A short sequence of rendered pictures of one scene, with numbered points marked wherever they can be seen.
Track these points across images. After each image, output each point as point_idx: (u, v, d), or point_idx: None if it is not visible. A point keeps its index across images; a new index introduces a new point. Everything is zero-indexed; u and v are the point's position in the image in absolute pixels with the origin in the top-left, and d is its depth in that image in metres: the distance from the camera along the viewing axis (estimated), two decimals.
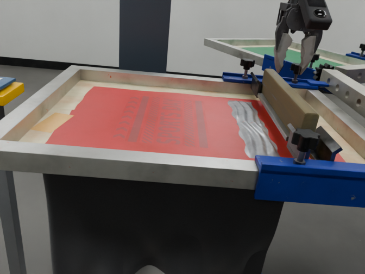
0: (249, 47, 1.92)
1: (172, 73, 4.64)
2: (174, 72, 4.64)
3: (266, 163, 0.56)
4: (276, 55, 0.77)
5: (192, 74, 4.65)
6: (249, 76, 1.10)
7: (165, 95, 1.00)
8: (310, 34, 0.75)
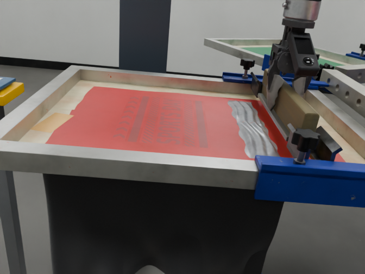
0: (249, 47, 1.92)
1: (172, 73, 4.64)
2: (174, 72, 4.64)
3: (266, 163, 0.56)
4: (268, 95, 0.82)
5: (192, 74, 4.65)
6: (249, 76, 1.10)
7: (165, 95, 1.00)
8: (301, 76, 0.79)
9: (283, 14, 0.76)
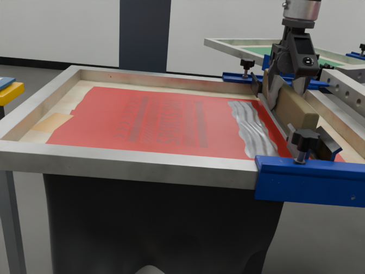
0: (249, 47, 1.92)
1: (172, 73, 4.64)
2: (174, 72, 4.64)
3: (266, 163, 0.56)
4: (268, 95, 0.82)
5: (192, 74, 4.65)
6: (249, 76, 1.10)
7: (165, 95, 1.00)
8: (300, 76, 0.79)
9: (283, 14, 0.76)
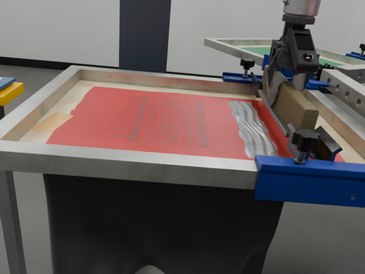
0: (249, 47, 1.92)
1: (172, 73, 4.64)
2: (174, 72, 4.64)
3: (266, 163, 0.56)
4: (268, 91, 0.81)
5: (192, 74, 4.65)
6: (249, 76, 1.10)
7: (165, 95, 1.00)
8: (300, 72, 0.79)
9: (283, 10, 0.76)
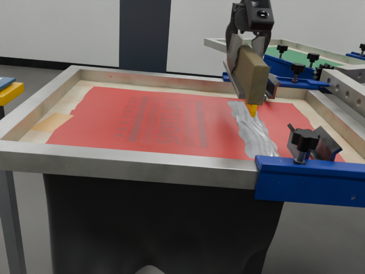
0: None
1: (172, 73, 4.64)
2: (174, 72, 4.64)
3: (266, 163, 0.56)
4: (227, 56, 0.78)
5: (192, 74, 4.65)
6: None
7: (165, 95, 1.00)
8: (259, 35, 0.76)
9: None
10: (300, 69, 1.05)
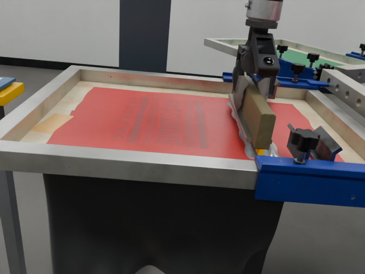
0: None
1: (172, 73, 4.64)
2: (174, 72, 4.64)
3: (266, 163, 0.56)
4: (234, 95, 0.81)
5: (192, 74, 4.65)
6: (249, 76, 1.10)
7: (165, 95, 1.00)
8: (265, 76, 0.79)
9: (246, 15, 0.76)
10: (300, 69, 1.05)
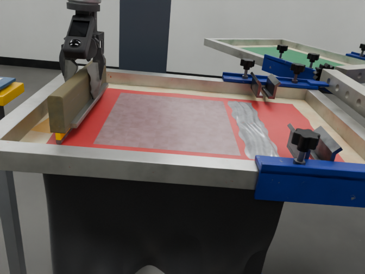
0: (249, 47, 1.92)
1: (172, 73, 4.64)
2: (174, 72, 4.64)
3: (266, 163, 0.56)
4: (64, 81, 0.79)
5: (192, 74, 4.65)
6: (249, 76, 1.10)
7: (165, 95, 1.00)
8: (92, 61, 0.77)
9: None
10: (300, 69, 1.05)
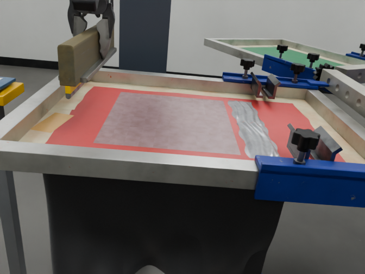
0: (249, 47, 1.92)
1: (172, 73, 4.64)
2: (174, 72, 4.64)
3: (266, 163, 0.56)
4: None
5: (192, 74, 4.65)
6: (249, 76, 1.10)
7: (165, 95, 1.00)
8: (101, 17, 0.74)
9: None
10: (300, 69, 1.05)
